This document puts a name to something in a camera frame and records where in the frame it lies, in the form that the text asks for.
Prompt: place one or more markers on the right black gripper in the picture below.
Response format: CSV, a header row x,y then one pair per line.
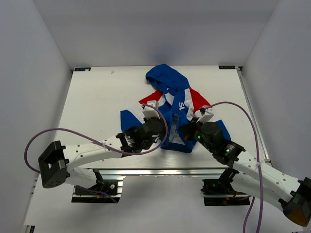
x,y
188,129

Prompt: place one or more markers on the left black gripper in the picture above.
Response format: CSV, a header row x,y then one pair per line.
x,y
163,132

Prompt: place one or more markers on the blue white red jacket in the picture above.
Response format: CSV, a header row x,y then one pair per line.
x,y
178,103

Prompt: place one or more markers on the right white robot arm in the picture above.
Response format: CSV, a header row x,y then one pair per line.
x,y
245,174

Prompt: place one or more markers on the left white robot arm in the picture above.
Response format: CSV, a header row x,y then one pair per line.
x,y
60,164

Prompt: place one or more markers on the right blue corner label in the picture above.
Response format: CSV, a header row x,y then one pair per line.
x,y
226,67

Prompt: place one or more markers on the blue corner label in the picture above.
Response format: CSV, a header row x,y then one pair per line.
x,y
226,67
82,69

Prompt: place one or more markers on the left blue corner label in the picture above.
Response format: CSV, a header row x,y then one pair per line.
x,y
82,69

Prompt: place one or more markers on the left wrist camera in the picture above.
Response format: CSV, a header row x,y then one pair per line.
x,y
150,109

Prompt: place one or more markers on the aluminium table front rail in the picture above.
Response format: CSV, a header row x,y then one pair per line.
x,y
160,172

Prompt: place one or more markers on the aluminium table rail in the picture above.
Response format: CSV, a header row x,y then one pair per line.
x,y
160,172
252,114

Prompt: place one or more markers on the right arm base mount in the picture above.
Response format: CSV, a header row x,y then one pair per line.
x,y
215,195

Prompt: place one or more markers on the aluminium table right rail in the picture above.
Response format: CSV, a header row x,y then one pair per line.
x,y
252,114

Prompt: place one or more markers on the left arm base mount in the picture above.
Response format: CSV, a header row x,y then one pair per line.
x,y
108,192

